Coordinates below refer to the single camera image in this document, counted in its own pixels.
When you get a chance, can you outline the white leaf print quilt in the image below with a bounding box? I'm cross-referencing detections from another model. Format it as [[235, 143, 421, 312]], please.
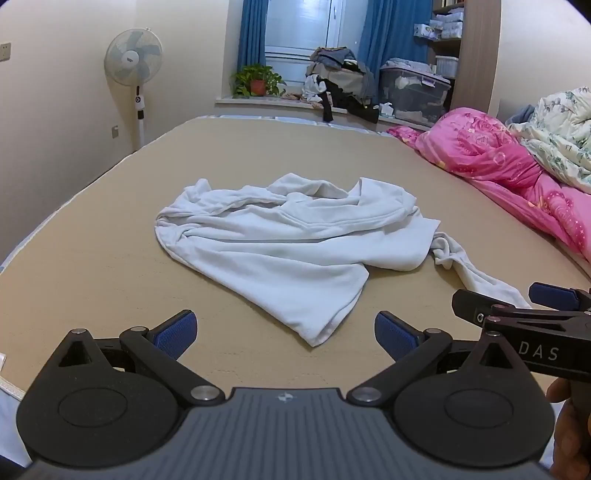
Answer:
[[505, 87, 591, 195]]

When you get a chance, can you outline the clear plastic storage box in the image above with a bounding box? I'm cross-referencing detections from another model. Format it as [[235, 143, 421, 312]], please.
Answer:
[[379, 58, 452, 126]]

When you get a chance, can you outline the blue curtain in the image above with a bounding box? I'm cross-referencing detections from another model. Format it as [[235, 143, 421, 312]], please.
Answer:
[[238, 0, 269, 71], [358, 0, 435, 70]]

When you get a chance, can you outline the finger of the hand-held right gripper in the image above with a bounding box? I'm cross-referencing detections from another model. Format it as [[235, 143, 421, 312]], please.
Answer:
[[527, 282, 591, 313], [451, 288, 536, 329]]

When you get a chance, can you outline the person's right hand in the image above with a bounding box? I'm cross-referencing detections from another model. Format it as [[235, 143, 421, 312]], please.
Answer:
[[545, 376, 591, 480]]

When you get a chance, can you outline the wooden shelf unit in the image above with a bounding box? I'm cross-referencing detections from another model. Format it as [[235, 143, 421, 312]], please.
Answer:
[[427, 0, 502, 116]]

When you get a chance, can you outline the potted green plant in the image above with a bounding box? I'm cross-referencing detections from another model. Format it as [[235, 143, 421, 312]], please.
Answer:
[[231, 64, 287, 99]]

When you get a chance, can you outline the white shelf bin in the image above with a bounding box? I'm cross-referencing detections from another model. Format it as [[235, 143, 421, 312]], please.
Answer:
[[435, 55, 461, 79]]

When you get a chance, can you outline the beige bed mat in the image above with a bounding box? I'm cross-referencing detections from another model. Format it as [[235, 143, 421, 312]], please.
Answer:
[[0, 115, 591, 393]]

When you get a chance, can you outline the white standing fan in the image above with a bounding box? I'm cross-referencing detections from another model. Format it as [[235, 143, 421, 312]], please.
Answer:
[[104, 28, 164, 152]]

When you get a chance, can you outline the white windowsill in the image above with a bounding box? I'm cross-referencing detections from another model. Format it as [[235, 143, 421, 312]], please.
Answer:
[[215, 95, 435, 134]]

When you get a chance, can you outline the striped bed sheet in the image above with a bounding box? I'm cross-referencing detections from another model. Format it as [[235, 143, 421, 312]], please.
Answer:
[[0, 113, 382, 462]]

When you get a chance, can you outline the pile of dark clothes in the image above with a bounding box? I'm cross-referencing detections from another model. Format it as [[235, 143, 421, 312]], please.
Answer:
[[300, 45, 380, 124]]

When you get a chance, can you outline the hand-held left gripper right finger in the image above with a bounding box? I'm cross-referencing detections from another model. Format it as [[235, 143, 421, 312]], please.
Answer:
[[346, 311, 539, 408]]

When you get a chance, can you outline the pink floral quilt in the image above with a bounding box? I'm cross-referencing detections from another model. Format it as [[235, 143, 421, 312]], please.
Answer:
[[387, 107, 591, 267]]

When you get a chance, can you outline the white shirt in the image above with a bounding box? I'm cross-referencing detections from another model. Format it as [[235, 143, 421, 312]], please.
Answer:
[[154, 172, 533, 348]]

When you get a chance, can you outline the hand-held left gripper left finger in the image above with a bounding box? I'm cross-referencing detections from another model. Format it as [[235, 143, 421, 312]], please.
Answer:
[[45, 310, 226, 408]]

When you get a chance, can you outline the white window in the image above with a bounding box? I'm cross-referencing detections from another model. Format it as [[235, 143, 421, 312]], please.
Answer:
[[265, 0, 370, 81]]

